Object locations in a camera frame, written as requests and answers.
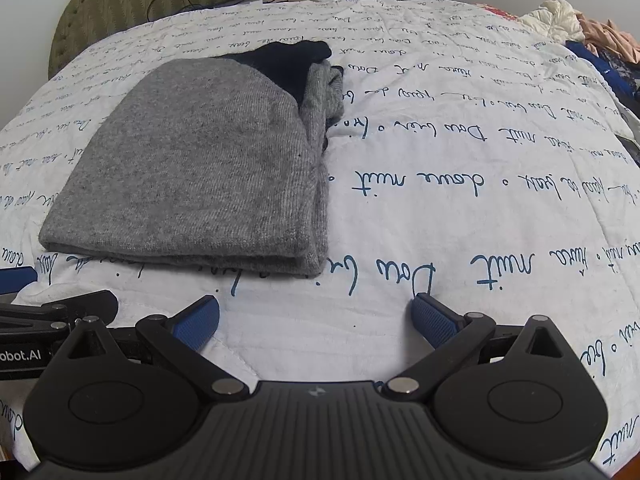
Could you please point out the cream puffy jacket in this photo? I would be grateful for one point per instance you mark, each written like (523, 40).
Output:
(552, 17)

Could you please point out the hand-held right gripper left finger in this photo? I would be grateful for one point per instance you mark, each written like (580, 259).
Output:
(197, 322)

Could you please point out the grey knit sweater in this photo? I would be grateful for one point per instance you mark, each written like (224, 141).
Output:
(190, 160)

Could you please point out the blue garment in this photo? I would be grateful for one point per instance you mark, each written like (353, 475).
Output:
(615, 77)

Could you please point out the white script-printed quilt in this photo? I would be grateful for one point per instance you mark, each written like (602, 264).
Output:
(425, 110)

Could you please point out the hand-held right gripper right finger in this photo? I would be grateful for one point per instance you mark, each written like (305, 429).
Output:
(432, 319)

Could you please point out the pink crumpled cloth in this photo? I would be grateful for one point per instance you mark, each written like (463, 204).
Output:
(610, 37)

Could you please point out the olive green padded headboard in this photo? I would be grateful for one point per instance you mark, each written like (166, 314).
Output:
(125, 5)

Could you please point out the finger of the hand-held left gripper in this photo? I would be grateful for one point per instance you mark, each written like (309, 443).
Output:
(17, 279)
(75, 305)

